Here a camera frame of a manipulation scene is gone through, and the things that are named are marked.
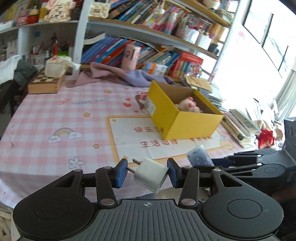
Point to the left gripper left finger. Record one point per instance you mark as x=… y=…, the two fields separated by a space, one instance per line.
x=107 y=178

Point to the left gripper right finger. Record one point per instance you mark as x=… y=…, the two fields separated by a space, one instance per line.
x=187 y=179

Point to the white spray bottle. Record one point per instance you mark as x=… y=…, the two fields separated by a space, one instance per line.
x=199 y=157

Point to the white charger plug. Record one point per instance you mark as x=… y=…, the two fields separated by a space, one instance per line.
x=149 y=174

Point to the pink plush pig toy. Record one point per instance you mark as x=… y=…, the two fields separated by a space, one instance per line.
x=188 y=105

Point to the stack of papers and books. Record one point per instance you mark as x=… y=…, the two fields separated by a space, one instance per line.
x=243 y=129

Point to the yellow cardboard box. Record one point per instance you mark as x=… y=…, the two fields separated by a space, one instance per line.
x=161 y=103

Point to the pink checkered tablecloth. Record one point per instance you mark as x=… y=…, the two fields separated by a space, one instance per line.
x=86 y=127

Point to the pink purple cloth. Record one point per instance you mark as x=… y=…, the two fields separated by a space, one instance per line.
x=100 y=72

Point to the orange white small boxes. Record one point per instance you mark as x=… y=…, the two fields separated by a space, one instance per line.
x=154 y=68

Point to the wooden chess board box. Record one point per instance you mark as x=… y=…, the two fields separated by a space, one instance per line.
x=42 y=84

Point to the pink cylindrical device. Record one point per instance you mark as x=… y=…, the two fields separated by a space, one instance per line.
x=129 y=60

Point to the beige tissue box cover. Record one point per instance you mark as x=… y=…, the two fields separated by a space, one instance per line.
x=58 y=65

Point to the row of leaning books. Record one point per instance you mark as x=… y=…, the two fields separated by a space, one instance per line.
x=111 y=51

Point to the white pen holder box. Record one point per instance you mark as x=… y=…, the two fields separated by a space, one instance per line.
x=203 y=41

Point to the pile of clothes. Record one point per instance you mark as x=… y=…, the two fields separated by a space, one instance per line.
x=15 y=74

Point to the white wooden bookshelf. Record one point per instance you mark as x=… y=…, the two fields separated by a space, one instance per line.
x=161 y=23

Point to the white quilted handbag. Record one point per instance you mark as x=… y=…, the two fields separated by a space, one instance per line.
x=100 y=9

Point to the pink floral plush figure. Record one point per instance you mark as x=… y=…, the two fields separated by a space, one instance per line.
x=59 y=10

